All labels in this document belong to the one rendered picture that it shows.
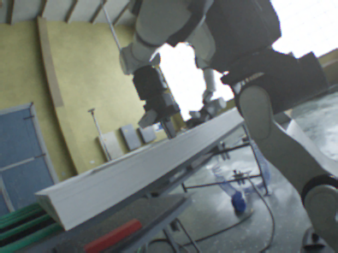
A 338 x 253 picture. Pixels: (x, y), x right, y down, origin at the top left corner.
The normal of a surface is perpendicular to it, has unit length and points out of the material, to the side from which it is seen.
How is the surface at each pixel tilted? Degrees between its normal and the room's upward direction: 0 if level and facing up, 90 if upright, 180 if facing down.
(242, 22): 100
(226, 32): 98
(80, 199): 90
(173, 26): 125
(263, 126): 90
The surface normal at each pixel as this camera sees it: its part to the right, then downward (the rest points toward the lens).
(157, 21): -0.14, 0.66
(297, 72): -0.69, 0.27
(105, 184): 0.66, -0.32
